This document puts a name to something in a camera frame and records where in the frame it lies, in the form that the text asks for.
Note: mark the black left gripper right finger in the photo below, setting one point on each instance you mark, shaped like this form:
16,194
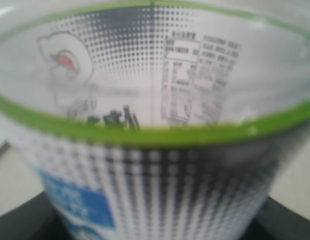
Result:
276,222

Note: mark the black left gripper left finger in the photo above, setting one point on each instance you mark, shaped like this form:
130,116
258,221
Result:
35,219

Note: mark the clear plastic drink bottle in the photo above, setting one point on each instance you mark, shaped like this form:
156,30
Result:
155,119

